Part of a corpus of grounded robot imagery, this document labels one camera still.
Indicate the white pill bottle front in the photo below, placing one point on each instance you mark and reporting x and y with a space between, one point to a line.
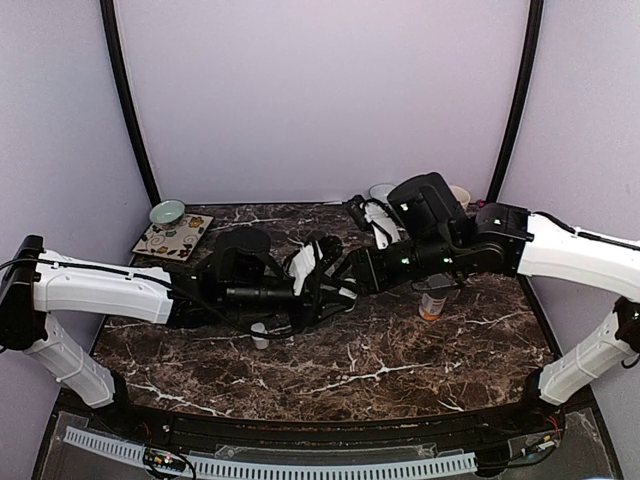
259 330

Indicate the black frame post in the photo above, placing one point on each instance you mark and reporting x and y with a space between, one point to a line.
520 94
128 109

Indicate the teal bowl on plate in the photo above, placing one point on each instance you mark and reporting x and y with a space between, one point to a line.
167 214

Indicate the square floral ceramic plate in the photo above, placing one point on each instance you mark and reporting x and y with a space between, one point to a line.
175 244

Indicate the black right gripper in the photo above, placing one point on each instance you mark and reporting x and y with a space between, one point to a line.
371 276

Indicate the white slotted cable duct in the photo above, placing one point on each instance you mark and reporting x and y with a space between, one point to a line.
164 464

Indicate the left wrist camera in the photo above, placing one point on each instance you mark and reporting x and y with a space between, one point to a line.
316 255

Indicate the small teal patterned bowl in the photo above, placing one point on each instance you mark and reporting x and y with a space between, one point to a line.
381 191

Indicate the black left frame post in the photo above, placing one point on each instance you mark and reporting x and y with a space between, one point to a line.
128 109

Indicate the cream ceramic mug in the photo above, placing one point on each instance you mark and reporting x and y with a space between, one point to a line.
462 196

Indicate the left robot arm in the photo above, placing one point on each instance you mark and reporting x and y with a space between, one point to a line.
239 273

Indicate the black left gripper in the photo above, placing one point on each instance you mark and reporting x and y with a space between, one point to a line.
310 312

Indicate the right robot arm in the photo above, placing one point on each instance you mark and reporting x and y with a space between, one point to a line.
426 231

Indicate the orange pill bottle grey cap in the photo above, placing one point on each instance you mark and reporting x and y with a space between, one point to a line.
431 306

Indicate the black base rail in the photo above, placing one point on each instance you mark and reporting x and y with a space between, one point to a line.
396 408

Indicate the black right frame post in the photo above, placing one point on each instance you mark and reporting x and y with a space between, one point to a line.
520 94

